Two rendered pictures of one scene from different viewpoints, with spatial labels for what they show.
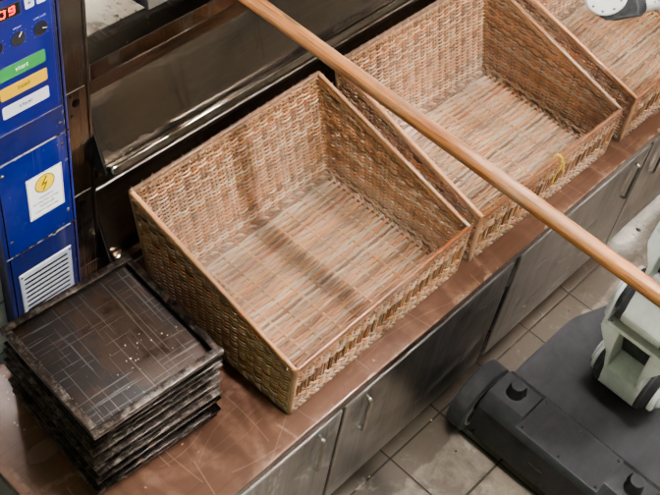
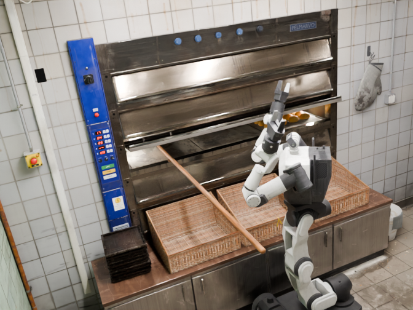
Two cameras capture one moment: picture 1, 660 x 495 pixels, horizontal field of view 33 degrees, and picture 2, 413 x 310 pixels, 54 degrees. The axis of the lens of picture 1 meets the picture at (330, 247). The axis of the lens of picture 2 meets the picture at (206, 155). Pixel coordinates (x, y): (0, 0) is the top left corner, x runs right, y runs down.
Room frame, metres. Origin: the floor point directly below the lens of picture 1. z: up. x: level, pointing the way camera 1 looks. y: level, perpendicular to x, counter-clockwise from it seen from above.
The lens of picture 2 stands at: (-0.55, -1.55, 2.35)
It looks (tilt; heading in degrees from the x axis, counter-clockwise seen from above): 22 degrees down; 34
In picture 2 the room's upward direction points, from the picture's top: 7 degrees counter-clockwise
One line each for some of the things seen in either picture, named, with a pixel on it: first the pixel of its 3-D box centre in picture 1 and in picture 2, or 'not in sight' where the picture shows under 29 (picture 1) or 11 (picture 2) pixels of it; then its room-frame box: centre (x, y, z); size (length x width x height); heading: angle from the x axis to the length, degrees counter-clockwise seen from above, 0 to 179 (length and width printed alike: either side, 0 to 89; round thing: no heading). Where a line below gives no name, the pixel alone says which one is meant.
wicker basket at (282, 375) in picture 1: (303, 232); (192, 229); (1.52, 0.06, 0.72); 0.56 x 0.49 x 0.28; 146
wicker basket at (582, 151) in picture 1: (477, 109); (261, 206); (2.00, -0.28, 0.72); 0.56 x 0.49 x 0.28; 144
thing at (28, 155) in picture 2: not in sight; (33, 158); (0.89, 0.78, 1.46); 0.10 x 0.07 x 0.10; 145
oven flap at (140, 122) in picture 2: not in sight; (235, 100); (2.14, -0.05, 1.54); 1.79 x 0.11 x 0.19; 145
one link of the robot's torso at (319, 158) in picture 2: not in sight; (305, 173); (1.61, -0.78, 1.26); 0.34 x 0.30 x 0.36; 19
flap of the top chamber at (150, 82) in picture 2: not in sight; (232, 66); (2.14, -0.05, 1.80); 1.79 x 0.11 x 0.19; 145
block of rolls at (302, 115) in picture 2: not in sight; (271, 113); (2.87, -0.03, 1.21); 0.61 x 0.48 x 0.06; 55
